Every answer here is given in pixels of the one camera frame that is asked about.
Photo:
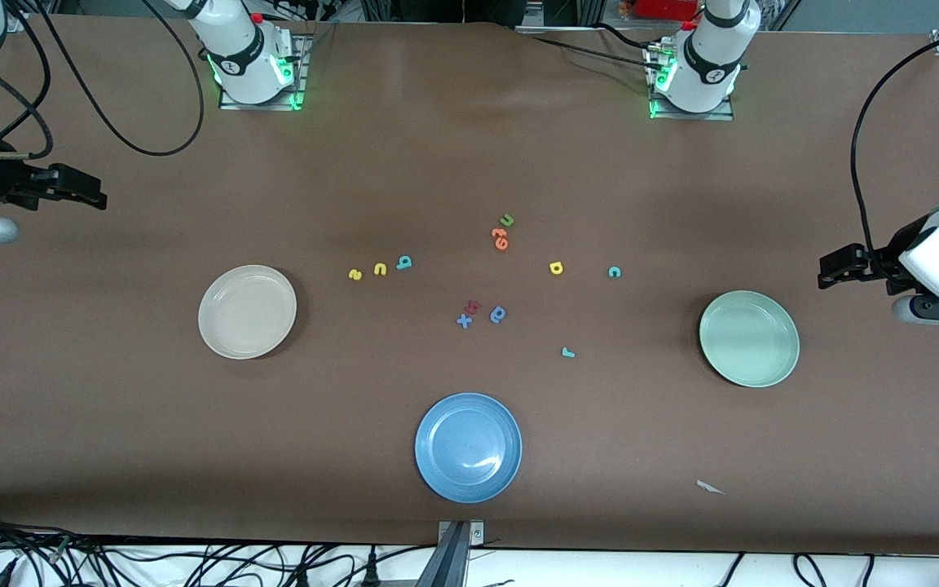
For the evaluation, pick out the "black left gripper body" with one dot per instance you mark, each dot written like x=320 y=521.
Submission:
x=879 y=262

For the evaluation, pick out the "teal letter b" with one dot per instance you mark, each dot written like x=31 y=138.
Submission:
x=403 y=264

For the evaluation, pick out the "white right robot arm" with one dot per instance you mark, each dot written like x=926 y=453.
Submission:
x=241 y=57

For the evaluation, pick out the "green plate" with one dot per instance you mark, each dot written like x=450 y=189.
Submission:
x=749 y=338

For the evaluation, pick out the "beige plate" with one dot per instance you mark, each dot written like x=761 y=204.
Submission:
x=247 y=311

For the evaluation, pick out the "white paper scrap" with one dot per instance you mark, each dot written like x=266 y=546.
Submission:
x=707 y=487

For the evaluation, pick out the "red box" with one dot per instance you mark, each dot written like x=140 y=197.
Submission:
x=665 y=8

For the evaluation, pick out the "blue letter a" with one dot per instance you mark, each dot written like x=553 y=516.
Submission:
x=495 y=316

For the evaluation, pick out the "blue plate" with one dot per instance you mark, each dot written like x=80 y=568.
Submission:
x=468 y=447

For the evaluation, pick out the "aluminium table profile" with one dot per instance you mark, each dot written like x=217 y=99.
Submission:
x=453 y=554

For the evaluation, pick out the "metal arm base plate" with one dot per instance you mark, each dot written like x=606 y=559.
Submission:
x=303 y=81
x=681 y=116

